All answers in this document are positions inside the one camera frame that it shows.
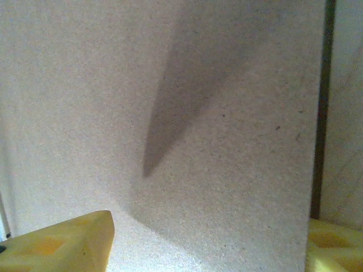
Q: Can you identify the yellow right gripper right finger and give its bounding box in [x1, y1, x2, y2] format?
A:
[306, 217, 363, 272]

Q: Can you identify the brown fibreboard backing board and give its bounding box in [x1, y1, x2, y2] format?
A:
[0, 0, 337, 272]

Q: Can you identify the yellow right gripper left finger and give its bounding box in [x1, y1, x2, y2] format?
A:
[0, 210, 116, 272]

